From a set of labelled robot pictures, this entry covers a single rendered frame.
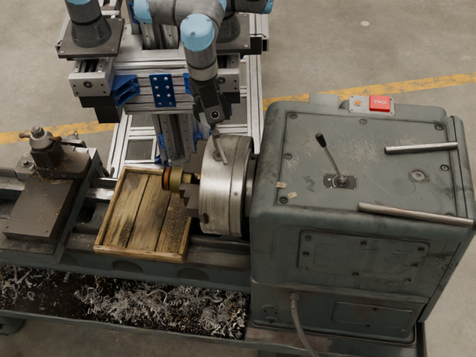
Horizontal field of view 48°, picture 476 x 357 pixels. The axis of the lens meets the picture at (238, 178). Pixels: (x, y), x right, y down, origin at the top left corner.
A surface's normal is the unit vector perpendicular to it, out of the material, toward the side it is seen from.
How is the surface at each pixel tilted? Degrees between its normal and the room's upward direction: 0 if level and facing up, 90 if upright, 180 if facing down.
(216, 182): 36
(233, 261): 0
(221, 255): 0
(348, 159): 0
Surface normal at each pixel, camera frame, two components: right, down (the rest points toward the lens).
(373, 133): -0.04, -0.62
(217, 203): -0.15, 0.34
